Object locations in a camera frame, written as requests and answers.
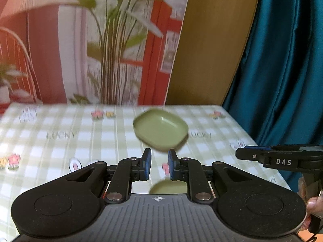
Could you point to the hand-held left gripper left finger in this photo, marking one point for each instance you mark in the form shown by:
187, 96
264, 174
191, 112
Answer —
147, 165

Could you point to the printed wall cloth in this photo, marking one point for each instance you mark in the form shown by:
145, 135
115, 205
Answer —
37, 55

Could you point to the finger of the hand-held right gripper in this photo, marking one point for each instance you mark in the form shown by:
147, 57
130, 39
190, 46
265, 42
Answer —
252, 155

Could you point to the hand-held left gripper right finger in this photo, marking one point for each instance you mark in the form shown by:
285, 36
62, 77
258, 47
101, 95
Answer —
172, 166

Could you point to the green square plate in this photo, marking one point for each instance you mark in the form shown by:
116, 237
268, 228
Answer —
161, 131
167, 187

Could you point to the person's right hand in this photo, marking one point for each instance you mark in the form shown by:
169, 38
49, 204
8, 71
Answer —
313, 204

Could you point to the checkered printed tablecloth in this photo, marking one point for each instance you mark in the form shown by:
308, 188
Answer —
50, 151

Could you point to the wooden board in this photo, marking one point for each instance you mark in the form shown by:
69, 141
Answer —
209, 55

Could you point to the teal curtain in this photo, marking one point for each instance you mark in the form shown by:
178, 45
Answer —
285, 68

